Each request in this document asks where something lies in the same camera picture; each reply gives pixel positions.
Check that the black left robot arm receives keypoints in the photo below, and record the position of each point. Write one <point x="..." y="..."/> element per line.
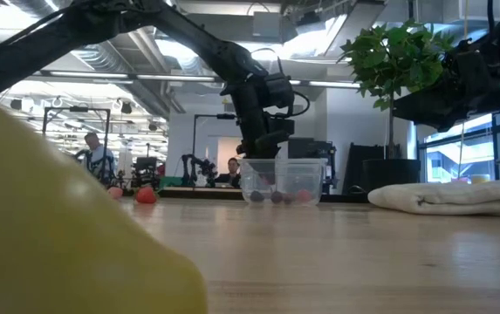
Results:
<point x="36" y="45"/>

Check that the grey ceiling box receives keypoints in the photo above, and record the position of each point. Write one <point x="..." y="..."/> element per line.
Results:
<point x="267" y="24"/>

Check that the folded plaid cloth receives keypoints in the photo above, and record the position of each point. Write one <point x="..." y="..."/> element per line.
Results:
<point x="450" y="198"/>

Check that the black aluminium rig frame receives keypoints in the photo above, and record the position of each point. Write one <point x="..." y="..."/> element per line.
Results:
<point x="345" y="198"/>

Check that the clear plastic tupperware container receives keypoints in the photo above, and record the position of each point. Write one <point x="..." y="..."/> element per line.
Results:
<point x="315" y="179"/>

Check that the person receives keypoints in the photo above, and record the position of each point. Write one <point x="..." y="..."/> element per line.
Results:
<point x="233" y="168"/>
<point x="99" y="154"/>

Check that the black cart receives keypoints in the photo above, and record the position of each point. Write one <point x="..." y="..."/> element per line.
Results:
<point x="145" y="168"/>

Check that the background black robot arm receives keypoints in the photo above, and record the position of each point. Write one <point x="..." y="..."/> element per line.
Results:
<point x="208" y="168"/>

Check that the red strawberry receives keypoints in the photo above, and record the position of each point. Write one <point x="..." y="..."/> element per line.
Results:
<point x="146" y="195"/>

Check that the pink strawberry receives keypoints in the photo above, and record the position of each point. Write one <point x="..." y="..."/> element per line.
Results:
<point x="114" y="193"/>
<point x="304" y="195"/>

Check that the black gantry frame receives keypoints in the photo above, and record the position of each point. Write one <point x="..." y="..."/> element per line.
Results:
<point x="78" y="109"/>
<point x="225" y="116"/>

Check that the green leafy plant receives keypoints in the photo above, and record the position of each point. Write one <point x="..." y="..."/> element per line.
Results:
<point x="398" y="61"/>

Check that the ceiling light tube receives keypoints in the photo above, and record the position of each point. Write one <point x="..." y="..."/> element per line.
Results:
<point x="88" y="75"/>
<point x="337" y="84"/>
<point x="175" y="78"/>
<point x="295" y="82"/>

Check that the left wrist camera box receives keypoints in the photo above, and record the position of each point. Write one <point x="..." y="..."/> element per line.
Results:
<point x="281" y="89"/>

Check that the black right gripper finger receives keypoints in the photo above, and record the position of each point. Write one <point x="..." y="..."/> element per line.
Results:
<point x="441" y="100"/>
<point x="441" y="121"/>

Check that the black panel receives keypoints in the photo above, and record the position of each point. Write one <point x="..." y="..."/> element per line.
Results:
<point x="363" y="168"/>

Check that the green box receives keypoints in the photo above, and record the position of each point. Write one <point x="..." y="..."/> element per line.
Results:
<point x="171" y="181"/>

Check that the red box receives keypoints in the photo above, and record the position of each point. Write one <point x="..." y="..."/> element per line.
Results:
<point x="460" y="179"/>

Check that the yellow lemon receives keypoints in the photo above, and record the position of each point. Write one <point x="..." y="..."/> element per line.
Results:
<point x="57" y="218"/>

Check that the black plant pot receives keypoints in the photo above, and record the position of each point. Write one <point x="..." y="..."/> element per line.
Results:
<point x="391" y="174"/>

